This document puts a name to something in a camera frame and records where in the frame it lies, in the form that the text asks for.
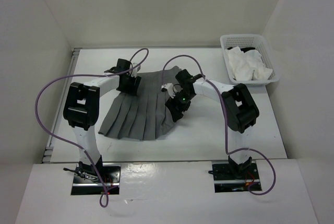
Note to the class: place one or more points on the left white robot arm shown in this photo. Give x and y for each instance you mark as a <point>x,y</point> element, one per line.
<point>82,110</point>

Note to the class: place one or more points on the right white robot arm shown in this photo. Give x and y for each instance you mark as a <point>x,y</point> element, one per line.
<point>239,109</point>

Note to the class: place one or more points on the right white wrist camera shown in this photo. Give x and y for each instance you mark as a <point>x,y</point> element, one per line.
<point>170,89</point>

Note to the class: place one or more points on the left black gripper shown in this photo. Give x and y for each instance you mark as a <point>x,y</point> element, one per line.
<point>133,89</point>

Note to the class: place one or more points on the white crumpled cloth in basket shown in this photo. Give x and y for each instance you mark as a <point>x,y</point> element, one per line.
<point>247,66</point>

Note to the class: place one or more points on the black garment in basket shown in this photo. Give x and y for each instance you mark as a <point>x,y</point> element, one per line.
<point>243,49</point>

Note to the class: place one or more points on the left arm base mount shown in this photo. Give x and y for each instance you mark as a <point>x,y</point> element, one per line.
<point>88,184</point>

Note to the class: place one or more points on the white plastic mesh basket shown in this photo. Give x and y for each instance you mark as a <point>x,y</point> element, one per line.
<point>250,41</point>

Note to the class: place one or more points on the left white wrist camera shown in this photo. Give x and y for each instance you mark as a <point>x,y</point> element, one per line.
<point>134,69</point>

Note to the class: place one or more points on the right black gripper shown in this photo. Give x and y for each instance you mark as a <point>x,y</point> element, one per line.
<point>176,114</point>

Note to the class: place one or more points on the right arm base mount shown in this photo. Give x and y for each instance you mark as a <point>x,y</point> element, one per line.
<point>225,181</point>

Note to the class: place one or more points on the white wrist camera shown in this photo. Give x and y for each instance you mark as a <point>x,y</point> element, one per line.
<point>134,69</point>
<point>170,89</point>

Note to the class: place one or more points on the grey pleated skirt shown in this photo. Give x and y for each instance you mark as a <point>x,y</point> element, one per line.
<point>143,116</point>

